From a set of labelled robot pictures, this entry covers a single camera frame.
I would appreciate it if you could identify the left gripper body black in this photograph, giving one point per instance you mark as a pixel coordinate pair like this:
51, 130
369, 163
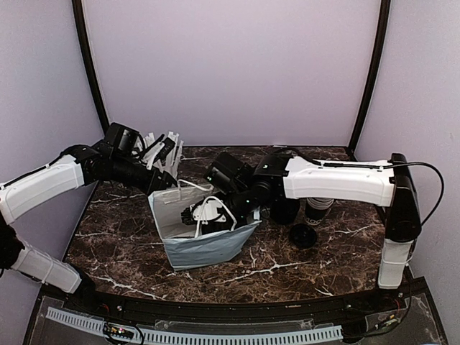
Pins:
147, 185

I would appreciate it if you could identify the light blue paper bag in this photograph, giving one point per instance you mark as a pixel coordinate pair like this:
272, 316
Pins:
183, 250

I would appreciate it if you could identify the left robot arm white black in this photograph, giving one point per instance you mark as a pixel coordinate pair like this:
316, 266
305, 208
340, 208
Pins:
123, 155

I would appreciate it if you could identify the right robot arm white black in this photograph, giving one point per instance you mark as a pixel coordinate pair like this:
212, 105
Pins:
287, 173

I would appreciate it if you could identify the stack of paper coffee cups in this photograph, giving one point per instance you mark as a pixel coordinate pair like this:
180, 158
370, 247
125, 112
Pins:
318, 212

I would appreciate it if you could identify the bundle of wrapped white straws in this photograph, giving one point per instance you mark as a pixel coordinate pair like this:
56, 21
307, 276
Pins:
173, 168

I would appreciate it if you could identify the stack of black lids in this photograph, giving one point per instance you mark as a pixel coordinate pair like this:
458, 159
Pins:
284, 211

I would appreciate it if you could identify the black plastic lid on table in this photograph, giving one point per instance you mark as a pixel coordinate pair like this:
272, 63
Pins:
303, 236

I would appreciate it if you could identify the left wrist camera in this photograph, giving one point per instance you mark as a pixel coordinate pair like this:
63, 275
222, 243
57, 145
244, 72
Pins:
160, 150

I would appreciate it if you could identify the black front frame rail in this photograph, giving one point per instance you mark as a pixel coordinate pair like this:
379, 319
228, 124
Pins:
233, 292

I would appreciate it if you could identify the white slotted cable duct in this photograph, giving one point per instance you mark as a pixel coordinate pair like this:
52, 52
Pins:
176, 332

